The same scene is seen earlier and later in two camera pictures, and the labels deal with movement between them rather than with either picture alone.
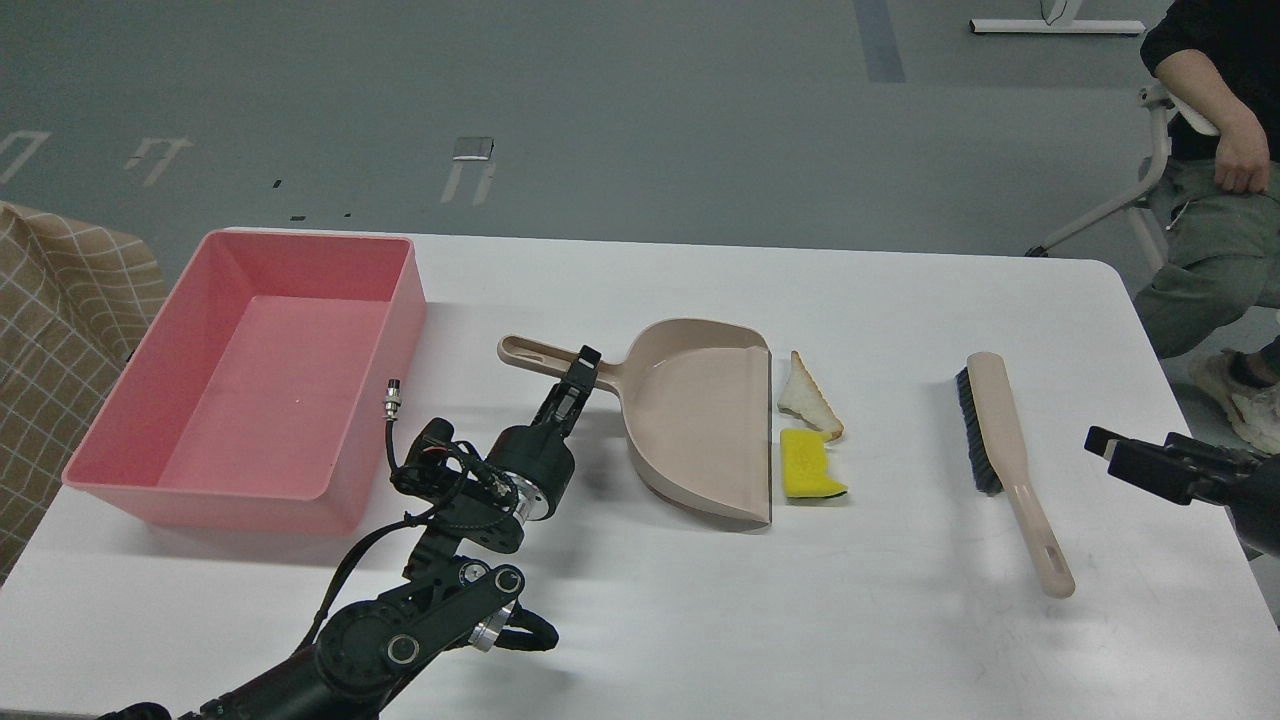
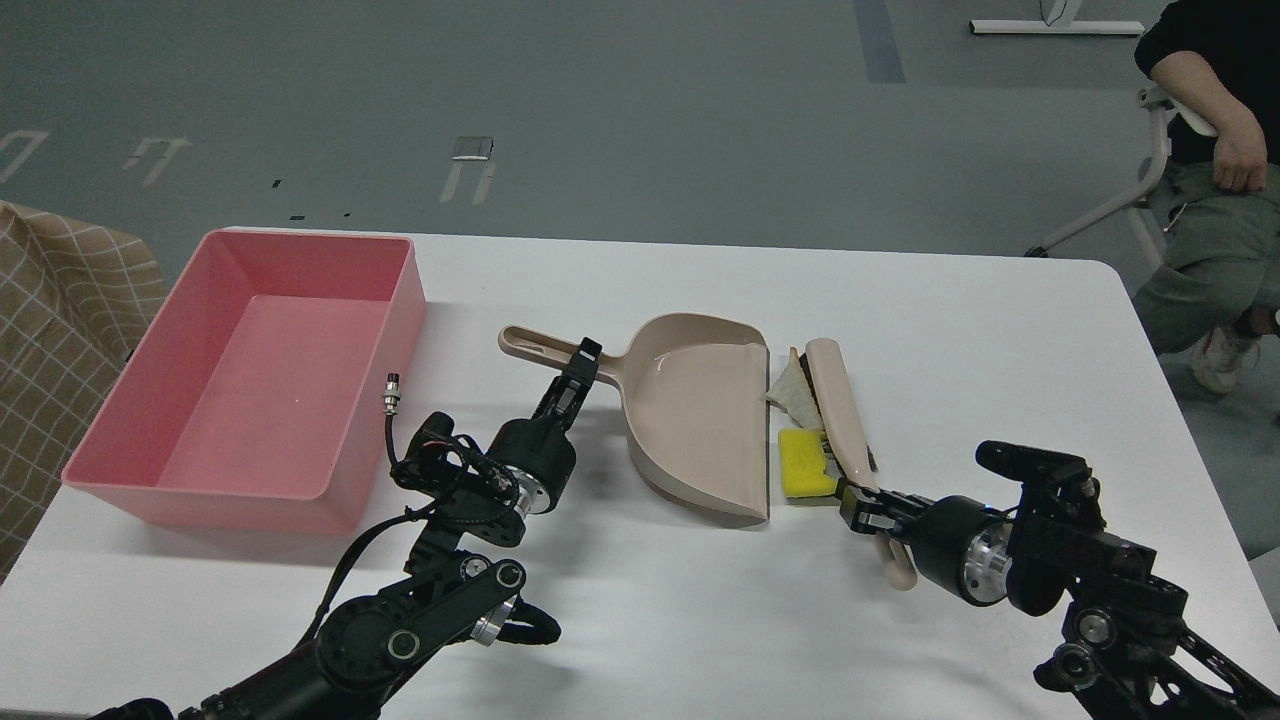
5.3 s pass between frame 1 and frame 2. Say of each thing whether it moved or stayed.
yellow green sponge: stayed
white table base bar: stayed
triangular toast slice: stayed
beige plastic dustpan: stayed
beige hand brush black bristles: moved
